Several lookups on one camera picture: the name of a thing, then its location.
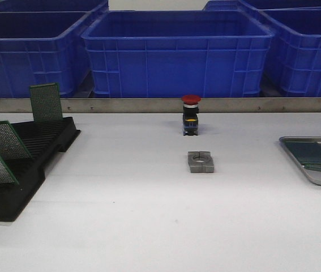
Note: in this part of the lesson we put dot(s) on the black slotted board rack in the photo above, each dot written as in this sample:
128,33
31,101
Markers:
42,140

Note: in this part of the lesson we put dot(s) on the silver metal tray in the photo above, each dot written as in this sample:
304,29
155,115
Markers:
313,176

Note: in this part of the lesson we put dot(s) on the red emergency stop button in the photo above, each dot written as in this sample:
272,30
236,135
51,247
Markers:
190,114

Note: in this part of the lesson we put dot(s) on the grey metal clamp block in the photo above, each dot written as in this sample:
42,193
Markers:
200,162

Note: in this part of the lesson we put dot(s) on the centre blue plastic crate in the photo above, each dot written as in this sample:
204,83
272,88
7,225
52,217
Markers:
157,54

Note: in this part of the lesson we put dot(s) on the blue plastic crate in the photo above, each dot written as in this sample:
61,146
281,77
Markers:
42,47
157,54
293,63

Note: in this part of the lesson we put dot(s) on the right blue plastic crate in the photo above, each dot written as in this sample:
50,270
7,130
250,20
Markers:
293,63

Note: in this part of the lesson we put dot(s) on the left blue plastic crate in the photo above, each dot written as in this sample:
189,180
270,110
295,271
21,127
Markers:
42,47

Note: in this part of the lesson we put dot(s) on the far right blue crate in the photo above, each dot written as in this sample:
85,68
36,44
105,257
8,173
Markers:
261,5

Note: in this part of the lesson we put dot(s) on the far left blue crate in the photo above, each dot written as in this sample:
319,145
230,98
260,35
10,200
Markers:
47,6

